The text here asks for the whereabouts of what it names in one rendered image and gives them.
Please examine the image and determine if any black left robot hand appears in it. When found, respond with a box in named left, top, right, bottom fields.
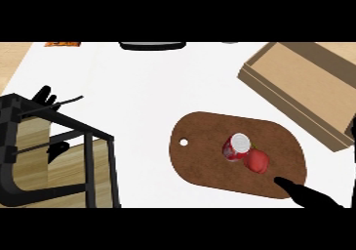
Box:
left=31, top=85, right=73, bottom=165

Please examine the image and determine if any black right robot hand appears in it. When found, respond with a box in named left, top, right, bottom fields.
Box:
left=273, top=112, right=356, bottom=209

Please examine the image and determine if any red can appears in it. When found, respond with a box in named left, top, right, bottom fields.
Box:
left=221, top=132, right=255, bottom=163

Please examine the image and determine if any brown oval cutting board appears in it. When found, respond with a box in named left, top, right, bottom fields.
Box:
left=168, top=110, right=310, bottom=200

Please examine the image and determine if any cardboard box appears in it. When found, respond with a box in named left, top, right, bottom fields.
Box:
left=237, top=41, right=356, bottom=153

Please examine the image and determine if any red bell pepper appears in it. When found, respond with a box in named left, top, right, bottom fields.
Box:
left=242, top=147, right=271, bottom=175

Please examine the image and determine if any orange flat packet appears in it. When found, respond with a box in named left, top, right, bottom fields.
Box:
left=44, top=41, right=84, bottom=48

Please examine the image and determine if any black round appliance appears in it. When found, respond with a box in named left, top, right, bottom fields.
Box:
left=118, top=41, right=188, bottom=52

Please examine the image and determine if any black frame wooden rack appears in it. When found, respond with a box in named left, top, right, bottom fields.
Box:
left=0, top=93, right=124, bottom=209

